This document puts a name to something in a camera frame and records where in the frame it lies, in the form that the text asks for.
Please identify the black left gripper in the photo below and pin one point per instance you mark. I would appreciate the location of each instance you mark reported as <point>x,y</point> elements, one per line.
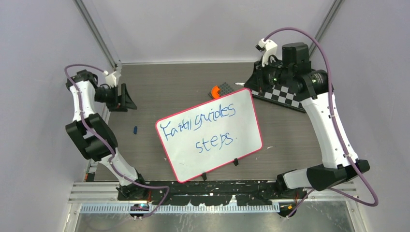
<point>121,103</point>

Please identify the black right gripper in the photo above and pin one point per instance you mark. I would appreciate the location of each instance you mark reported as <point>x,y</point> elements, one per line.
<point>256,81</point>

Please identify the pink-framed whiteboard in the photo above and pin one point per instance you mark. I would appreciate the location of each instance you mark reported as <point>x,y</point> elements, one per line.
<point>210,135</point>

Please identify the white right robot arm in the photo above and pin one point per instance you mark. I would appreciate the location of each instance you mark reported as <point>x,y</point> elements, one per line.
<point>292,81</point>

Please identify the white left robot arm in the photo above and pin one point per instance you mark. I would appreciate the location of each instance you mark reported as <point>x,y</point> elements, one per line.
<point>91,134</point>

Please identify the black and white chessboard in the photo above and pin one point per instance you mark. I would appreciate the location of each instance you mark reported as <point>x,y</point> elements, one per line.
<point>279,95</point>

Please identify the grey lego baseplate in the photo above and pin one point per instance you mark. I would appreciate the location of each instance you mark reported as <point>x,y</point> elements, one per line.
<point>224,89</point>

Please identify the orange curved block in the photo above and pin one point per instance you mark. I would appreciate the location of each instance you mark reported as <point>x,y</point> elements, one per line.
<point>215,92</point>

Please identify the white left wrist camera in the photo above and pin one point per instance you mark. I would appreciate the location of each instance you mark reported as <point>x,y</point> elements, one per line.
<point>112,78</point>

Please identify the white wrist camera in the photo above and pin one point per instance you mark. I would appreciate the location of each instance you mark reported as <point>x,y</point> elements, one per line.
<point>268,48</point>
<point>112,78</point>

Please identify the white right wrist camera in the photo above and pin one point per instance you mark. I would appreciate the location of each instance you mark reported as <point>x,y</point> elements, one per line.
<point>268,48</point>

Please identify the aluminium frame rail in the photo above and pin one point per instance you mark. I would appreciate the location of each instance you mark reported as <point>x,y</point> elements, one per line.
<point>101,197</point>

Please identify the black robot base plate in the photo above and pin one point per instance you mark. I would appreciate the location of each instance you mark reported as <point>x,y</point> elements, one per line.
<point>209,193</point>

